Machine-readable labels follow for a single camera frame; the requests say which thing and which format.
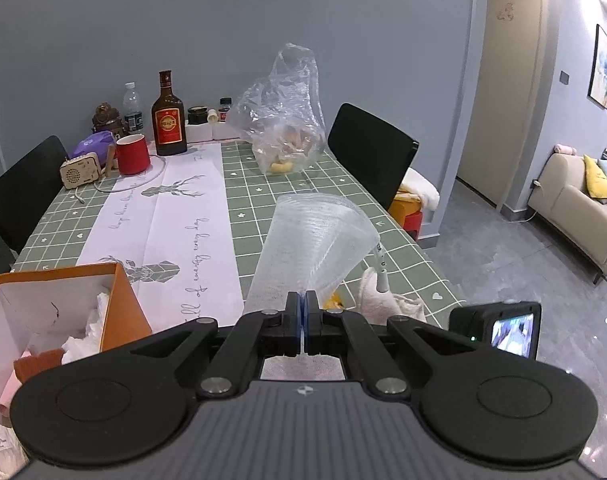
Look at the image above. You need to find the brown glass bottle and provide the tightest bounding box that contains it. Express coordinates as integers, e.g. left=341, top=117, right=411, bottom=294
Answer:
left=151, top=70, right=188, bottom=157

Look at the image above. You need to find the white table runner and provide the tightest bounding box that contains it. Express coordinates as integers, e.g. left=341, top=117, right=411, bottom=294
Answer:
left=76, top=141, right=246, bottom=333

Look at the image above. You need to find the large clear plastic bag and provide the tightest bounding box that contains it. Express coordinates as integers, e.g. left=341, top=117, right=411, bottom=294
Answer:
left=228, top=42, right=329, bottom=176

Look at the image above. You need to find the translucent white plastic bag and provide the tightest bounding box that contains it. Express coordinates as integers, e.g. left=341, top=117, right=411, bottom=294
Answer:
left=246, top=192, right=381, bottom=382

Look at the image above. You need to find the purple bag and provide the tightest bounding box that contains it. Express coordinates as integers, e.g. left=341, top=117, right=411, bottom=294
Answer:
left=68, top=130, right=116, bottom=161

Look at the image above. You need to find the white fluffy cloth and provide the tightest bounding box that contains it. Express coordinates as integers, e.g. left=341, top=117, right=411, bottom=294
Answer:
left=396, top=167, right=441, bottom=223

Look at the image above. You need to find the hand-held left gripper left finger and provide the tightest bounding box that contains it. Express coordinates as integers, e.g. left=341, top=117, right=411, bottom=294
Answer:
left=126, top=291, right=302, bottom=398

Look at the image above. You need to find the green checked tablecloth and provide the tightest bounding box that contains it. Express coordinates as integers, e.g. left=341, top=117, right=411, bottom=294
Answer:
left=8, top=137, right=467, bottom=331

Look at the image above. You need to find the cream door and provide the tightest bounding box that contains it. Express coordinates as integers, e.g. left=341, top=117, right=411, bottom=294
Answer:
left=456, top=0, right=544, bottom=221

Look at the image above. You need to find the pink cloth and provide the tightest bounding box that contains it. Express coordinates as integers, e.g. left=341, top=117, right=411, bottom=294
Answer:
left=0, top=375, right=21, bottom=411

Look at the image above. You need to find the red mug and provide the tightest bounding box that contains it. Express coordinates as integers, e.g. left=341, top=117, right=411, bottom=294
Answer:
left=106, top=134, right=151, bottom=176

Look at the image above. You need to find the framed painting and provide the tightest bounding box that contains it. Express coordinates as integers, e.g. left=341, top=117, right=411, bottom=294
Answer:
left=587, top=24, right=607, bottom=111

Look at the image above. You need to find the yellow pillow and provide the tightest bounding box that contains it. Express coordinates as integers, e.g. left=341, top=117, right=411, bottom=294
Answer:
left=582, top=155, right=607, bottom=203

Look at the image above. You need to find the white tissue paper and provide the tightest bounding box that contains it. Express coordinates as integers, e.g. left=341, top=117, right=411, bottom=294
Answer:
left=60, top=290, right=115, bottom=363

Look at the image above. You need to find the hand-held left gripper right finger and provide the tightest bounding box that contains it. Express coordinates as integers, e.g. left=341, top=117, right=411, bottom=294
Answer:
left=306, top=291, right=480, bottom=395

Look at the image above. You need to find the brown pastry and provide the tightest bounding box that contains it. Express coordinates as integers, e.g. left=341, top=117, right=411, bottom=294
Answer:
left=278, top=127, right=317, bottom=156

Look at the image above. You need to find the orange cardboard box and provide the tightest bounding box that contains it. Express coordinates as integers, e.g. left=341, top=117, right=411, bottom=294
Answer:
left=0, top=261, right=153, bottom=411

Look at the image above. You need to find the white box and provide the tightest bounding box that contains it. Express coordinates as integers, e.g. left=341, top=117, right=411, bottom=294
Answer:
left=212, top=121, right=244, bottom=141
left=186, top=122, right=214, bottom=143

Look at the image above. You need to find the white paper bag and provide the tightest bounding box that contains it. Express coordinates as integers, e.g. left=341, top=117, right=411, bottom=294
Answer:
left=0, top=422, right=29, bottom=478

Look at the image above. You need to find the beige sofa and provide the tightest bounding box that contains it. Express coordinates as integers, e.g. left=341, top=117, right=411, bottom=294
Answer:
left=527, top=152, right=607, bottom=286

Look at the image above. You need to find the clear water bottle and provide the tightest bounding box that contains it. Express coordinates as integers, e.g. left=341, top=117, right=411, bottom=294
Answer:
left=122, top=82, right=144, bottom=136

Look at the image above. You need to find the small wooden radio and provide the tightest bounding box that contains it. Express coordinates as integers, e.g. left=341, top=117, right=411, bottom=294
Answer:
left=59, top=152, right=103, bottom=191

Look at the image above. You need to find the cream knitted cloth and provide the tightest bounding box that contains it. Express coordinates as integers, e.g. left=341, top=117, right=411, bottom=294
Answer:
left=358, top=267, right=428, bottom=325

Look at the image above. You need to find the clear round mat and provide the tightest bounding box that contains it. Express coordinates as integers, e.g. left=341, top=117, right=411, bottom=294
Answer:
left=94, top=155, right=166, bottom=208

